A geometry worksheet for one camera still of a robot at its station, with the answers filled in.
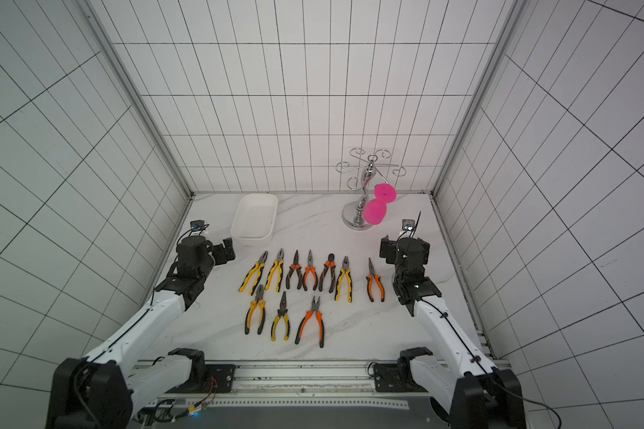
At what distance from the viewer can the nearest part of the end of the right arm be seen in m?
0.75

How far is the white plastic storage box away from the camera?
1.03 metres

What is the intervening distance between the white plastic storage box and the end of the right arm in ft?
Answer: 1.47
